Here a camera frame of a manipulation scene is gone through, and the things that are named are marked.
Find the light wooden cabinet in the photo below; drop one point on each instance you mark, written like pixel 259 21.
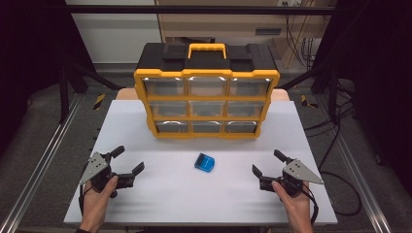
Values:
pixel 226 22

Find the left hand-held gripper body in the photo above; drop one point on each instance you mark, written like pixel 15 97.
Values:
pixel 95 166

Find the white power strip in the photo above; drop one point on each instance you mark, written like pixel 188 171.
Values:
pixel 291 2

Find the right yellow clamp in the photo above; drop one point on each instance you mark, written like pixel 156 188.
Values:
pixel 306 102

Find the left yellow clamp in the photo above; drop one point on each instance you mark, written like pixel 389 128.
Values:
pixel 99 101

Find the yellow black drawer organizer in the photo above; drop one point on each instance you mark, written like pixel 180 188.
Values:
pixel 207 73

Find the grid of clear drawers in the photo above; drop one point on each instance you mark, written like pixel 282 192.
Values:
pixel 207 108

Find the black curtain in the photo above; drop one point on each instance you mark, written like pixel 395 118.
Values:
pixel 29 64
pixel 379 81

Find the aluminium floor rail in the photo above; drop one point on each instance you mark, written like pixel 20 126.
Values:
pixel 42 161
pixel 356 168

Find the person's right hand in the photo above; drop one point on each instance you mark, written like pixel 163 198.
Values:
pixel 296 210

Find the yellow clamp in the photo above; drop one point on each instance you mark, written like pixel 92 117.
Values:
pixel 99 101
pixel 306 102

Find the black horizontal bar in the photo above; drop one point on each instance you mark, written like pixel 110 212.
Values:
pixel 194 9

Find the white cabinet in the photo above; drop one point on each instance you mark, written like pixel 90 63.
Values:
pixel 116 35

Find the small blue plastic case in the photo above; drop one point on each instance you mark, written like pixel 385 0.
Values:
pixel 204 162

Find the person's left hand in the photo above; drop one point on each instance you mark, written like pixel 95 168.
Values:
pixel 94 207

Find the clear plastic storage drawer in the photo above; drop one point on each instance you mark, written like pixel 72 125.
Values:
pixel 163 86

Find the black metal stand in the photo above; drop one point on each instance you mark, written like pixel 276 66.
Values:
pixel 333 93
pixel 63 93

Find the light wooden board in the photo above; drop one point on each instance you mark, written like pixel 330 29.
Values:
pixel 126 94

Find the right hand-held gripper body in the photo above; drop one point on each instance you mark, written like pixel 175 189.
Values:
pixel 298 171

